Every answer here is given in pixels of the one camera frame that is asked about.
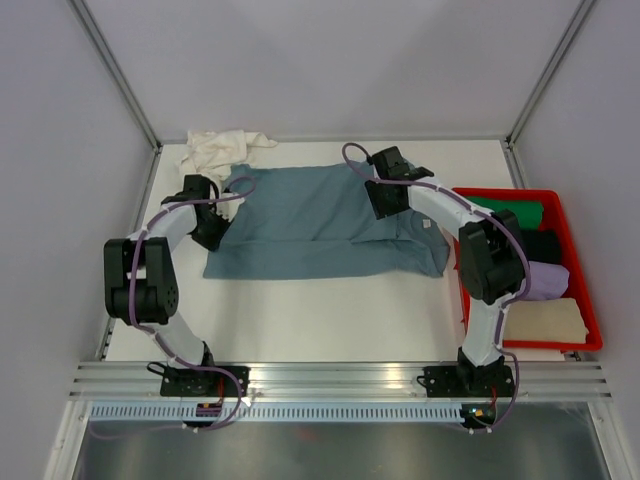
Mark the blue-grey t-shirt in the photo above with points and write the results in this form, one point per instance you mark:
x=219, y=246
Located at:
x=304, y=223

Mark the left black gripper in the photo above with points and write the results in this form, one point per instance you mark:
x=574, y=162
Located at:
x=214, y=243

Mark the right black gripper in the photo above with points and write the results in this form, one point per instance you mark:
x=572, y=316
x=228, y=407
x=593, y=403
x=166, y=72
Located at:
x=380, y=207

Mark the aluminium front rail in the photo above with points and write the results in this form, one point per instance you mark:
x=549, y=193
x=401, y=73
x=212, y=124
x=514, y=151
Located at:
x=540, y=381

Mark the rolled lavender t-shirt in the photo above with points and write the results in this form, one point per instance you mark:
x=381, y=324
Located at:
x=548, y=281

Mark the right aluminium frame post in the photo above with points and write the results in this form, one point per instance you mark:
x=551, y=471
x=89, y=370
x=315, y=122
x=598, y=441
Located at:
x=559, y=53

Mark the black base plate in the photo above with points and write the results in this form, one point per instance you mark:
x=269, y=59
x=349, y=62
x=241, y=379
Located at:
x=448, y=381
x=191, y=383

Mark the red plastic bin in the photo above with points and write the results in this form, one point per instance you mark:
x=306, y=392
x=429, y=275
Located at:
x=539, y=209

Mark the aluminium frame post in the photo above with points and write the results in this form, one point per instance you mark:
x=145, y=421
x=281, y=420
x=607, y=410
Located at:
x=559, y=53
x=100, y=44

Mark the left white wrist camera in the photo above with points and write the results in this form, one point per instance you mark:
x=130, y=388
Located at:
x=229, y=205

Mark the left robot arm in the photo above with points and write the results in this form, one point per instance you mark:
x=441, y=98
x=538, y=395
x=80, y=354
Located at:
x=140, y=283

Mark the rolled beige t-shirt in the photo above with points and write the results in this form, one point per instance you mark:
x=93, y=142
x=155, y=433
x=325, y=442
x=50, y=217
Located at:
x=557, y=320

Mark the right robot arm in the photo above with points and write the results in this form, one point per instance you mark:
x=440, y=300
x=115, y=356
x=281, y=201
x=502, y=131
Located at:
x=492, y=264

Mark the light blue cable duct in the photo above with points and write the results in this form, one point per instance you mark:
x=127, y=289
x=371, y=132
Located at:
x=281, y=412

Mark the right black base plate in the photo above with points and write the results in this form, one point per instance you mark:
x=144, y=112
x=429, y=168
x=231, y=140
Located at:
x=448, y=381

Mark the rolled black t-shirt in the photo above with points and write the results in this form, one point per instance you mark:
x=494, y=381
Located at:
x=542, y=246

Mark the left aluminium frame post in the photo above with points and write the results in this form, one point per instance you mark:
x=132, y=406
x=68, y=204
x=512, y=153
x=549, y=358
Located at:
x=100, y=44

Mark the cream white t-shirt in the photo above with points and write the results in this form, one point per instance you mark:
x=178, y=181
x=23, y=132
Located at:
x=213, y=154

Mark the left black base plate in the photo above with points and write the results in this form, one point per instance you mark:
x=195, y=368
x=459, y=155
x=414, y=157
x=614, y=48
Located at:
x=191, y=383

